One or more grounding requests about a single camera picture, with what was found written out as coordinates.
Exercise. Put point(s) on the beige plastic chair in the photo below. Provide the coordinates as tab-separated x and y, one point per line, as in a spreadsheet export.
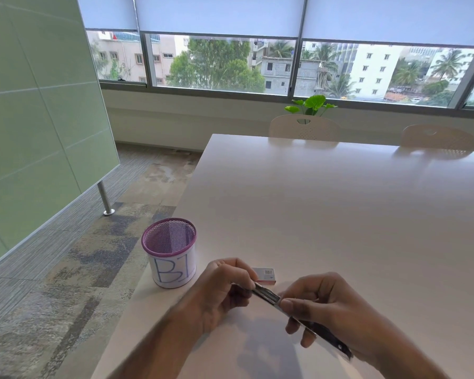
438	138
304	129

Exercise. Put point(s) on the grey window frame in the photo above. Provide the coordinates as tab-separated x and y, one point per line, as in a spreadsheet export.
296	67

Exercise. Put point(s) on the green leafy plant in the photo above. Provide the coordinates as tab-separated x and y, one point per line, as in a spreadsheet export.
314	103

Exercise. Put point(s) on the purple mesh pen cup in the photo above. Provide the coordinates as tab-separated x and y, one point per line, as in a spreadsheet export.
170	264

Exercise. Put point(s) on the wide white roller blind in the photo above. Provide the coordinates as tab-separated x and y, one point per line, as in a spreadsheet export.
395	17

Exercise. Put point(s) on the black and silver stapler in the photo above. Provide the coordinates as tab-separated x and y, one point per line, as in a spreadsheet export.
268	295

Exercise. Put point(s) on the person's left thumb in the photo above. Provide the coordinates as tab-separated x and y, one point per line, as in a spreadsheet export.
241	299

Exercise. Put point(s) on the person's right forearm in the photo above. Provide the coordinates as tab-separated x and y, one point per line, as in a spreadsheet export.
407	361

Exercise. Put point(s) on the person's left forearm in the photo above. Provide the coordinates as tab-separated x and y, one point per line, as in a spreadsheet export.
162	347

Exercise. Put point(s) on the person's right hand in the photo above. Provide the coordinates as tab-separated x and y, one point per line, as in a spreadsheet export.
339	307

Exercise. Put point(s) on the medium white roller blind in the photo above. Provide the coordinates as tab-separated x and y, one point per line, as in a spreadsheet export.
221	13

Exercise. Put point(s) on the green glass partition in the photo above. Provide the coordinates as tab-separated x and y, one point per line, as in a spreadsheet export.
35	114

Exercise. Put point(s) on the narrow white roller blind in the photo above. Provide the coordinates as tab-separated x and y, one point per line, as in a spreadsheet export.
106	11

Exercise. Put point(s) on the person's right thumb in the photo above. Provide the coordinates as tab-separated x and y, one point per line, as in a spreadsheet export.
294	307

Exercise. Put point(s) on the person's left hand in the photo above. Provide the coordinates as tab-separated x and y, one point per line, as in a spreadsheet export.
211	290

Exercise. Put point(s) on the small white staple box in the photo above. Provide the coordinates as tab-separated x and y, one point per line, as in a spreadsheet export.
265	274

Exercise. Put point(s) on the metal partition post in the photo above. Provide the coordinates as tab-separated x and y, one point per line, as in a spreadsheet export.
104	199

